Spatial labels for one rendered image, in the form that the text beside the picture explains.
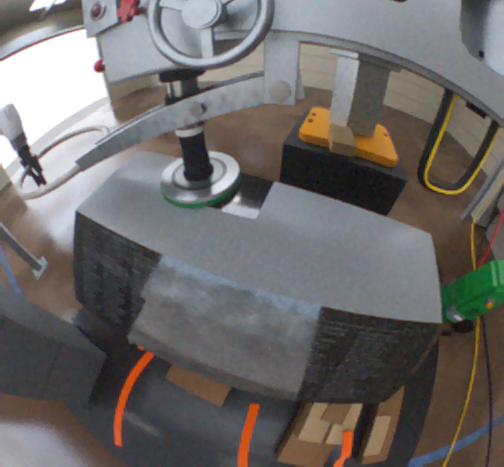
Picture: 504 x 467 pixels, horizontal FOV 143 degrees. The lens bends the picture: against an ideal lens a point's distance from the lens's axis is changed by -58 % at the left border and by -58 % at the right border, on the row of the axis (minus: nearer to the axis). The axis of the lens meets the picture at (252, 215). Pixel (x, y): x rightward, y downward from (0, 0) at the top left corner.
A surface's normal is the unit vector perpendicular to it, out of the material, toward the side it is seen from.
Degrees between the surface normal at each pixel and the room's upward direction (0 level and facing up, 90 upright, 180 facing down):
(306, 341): 45
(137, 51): 90
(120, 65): 90
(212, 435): 0
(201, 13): 90
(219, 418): 0
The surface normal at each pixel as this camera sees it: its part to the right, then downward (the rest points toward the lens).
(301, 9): -0.17, 0.73
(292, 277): 0.00, -0.67
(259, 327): -0.24, 0.02
